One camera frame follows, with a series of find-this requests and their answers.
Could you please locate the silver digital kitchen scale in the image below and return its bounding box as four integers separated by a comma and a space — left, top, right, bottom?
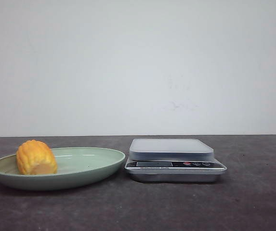
125, 138, 227, 182

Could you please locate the light green plate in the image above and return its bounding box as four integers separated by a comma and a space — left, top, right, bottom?
0, 147, 125, 191

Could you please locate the yellow corn cob piece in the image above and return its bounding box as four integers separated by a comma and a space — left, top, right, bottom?
16, 140, 58, 175

